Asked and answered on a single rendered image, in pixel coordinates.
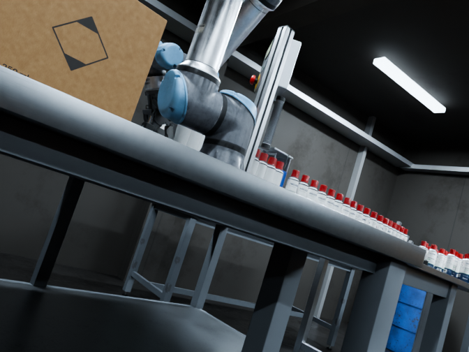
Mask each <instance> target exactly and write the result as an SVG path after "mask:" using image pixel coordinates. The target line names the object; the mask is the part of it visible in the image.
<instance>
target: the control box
mask: <svg viewBox="0 0 469 352"><path fill-rule="evenodd" d="M301 44H302V43H301V42H299V41H296V40H293V39H292V43H291V46H290V49H289V52H288V56H287V59H286V61H285V65H284V67H283V72H282V74H281V78H280V80H279V83H278V87H277V90H276V93H275V96H274V100H273V101H276V97H277V96H281V95H282V94H283V93H284V92H285V91H286V89H287V88H288V85H289V82H290V78H291V76H292V72H293V69H294V67H295V63H296V60H297V56H298V54H299V50H300V47H301ZM266 55H267V52H266ZM266 55H265V57H266ZM266 60H267V59H266ZM266 60H265V59H264V61H263V64H262V67H263V65H264V63H265V61H266ZM265 68H266V66H265ZM265 68H264V69H263V71H262V68H261V71H262V72H261V71H260V74H259V77H258V82H257V84H256V85H255V89H254V91H255V94H257V93H258V89H259V86H260V83H261V80H262V76H263V74H264V71H265Z"/></svg>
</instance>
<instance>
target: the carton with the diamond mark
mask: <svg viewBox="0 0 469 352"><path fill-rule="evenodd" d="M166 24H167V20H166V19H164V18H163V17H161V16H160V15H158V14H157V13H155V12H154V11H153V10H151V9H150V8H148V7H146V6H145V5H144V4H142V3H140V2H139V1H138V0H0V65H1V66H4V67H6V68H9V69H10V70H12V71H15V72H17V73H20V74H22V75H25V76H27V77H28V78H31V79H33V80H36V81H38V82H41V83H43V84H44V85H47V86H49V87H52V88H54V89H57V90H59V91H62V92H63V93H65V94H68V95H70V96H73V97H75V98H78V99H80V100H82V101H84V102H86V103H89V104H91V105H94V106H96V107H98V108H100V109H102V110H105V111H107V112H110V113H112V114H114V115H116V116H119V117H121V118H123V119H126V120H128V121H130V122H131V120H132V118H133V114H134V112H135V109H136V106H137V103H138V101H139V98H140V95H141V93H142V89H143V87H144V84H145V81H146V79H147V76H148V73H149V70H150V68H151V65H152V62H153V60H154V57H155V54H156V51H157V49H158V45H159V43H160V40H161V37H162V35H163V32H164V29H165V25H166Z"/></svg>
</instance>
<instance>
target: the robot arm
mask: <svg viewBox="0 0 469 352"><path fill-rule="evenodd" d="M281 2H282V0H206V3H205V5H204V9H203V11H202V14H201V17H200V21H199V22H198V26H197V29H196V30H195V34H194V37H193V40H192V42H191V46H190V48H189V51H188V54H185V53H183V52H182V50H181V48H180V47H179V46H178V45H177V44H175V43H162V42H161V41H160V43H159V45H158V49H157V51H156V54H155V57H154V60H153V62H152V65H151V68H150V70H149V73H148V76H147V79H146V81H145V84H144V85H145V89H147V91H145V92H144V93H145V96H147V99H148V106H149V108H147V105H146V110H142V112H143V118H144V122H147V121H148V118H149V116H150V115H151V116H153V119H152V121H151V124H152V125H154V129H153V132H156V133H158V134H161V135H163V136H165V137H167V138H169V139H172V140H174V136H175V133H176V129H177V124H179V125H182V126H184V127H186V128H188V129H191V130H193V131H196V132H198V133H201V134H202V135H205V137H204V142H203V144H202V148H201V149H200V151H199V152H202V153H204V154H206V155H209V156H211V157H214V158H215V159H218V160H220V161H222V162H225V163H227V164H230V165H231V166H234V167H236V168H239V169H241V170H243V171H244V157H245V154H246V150H247V147H248V143H249V140H250V138H251V134H252V130H253V127H254V126H255V118H256V115H257V108H256V106H255V104H254V103H253V102H252V101H251V100H250V99H248V98H247V97H245V96H244V95H242V94H239V93H235V92H234V91H230V90H221V91H220V92H218V88H219V86H220V83H221V81H220V79H219V74H218V70H219V68H220V67H221V66H222V65H223V64H224V63H225V62H226V61H227V60H228V58H229V57H230V56H231V55H232V53H233V52H234V51H235V50H236V49H237V48H238V47H239V46H240V44H241V43H242V42H243V41H244V39H245V38H246V37H247V36H248V35H249V34H250V33H251V32H252V30H253V29H254V28H255V27H256V26H257V24H258V23H259V22H260V21H261V19H262V18H263V17H264V16H265V15H266V14H267V13H268V12H269V11H274V10H275V9H276V8H277V7H278V5H279V4H280V3H281ZM166 71H167V73H166ZM163 124H166V125H165V127H164V130H163V129H162V128H160V127H162V125H163Z"/></svg>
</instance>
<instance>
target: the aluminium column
mask: <svg viewBox="0 0 469 352"><path fill-rule="evenodd" d="M294 34H295V31H294V30H293V29H291V28H290V27H289V26H288V25H285V26H282V27H279V28H278V31H277V34H276V37H275V40H274V44H273V46H272V49H271V52H270V55H269V58H268V61H267V65H266V68H265V71H264V74H263V76H262V80H261V83H260V86H259V89H258V93H257V96H256V98H255V102H254V104H255V106H256V108H257V115H256V118H255V126H254V127H253V130H252V134H251V138H250V140H249V143H248V147H247V150H246V154H245V157H244V171H246V172H248V173H250V172H251V168H252V165H253V162H254V159H255V155H256V153H257V150H258V146H259V144H260V140H261V137H262V133H263V131H264V128H265V124H266V122H267V118H268V115H269V111H270V109H271V105H272V102H273V100H274V96H275V93H276V90H277V87H278V83H279V80H280V78H281V74H282V72H283V67H284V65H285V61H286V59H287V56H288V52H289V49H290V46H291V43H292V39H293V37H294Z"/></svg>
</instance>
